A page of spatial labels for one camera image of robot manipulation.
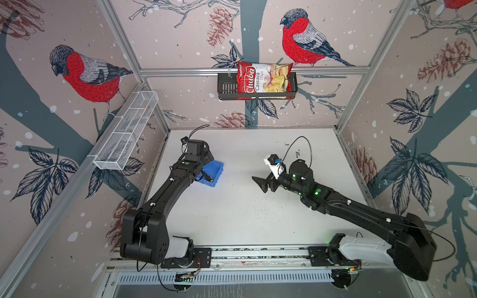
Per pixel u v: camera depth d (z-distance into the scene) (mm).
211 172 1007
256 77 876
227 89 947
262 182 667
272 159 624
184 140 744
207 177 967
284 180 647
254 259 744
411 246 395
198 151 666
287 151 614
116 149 714
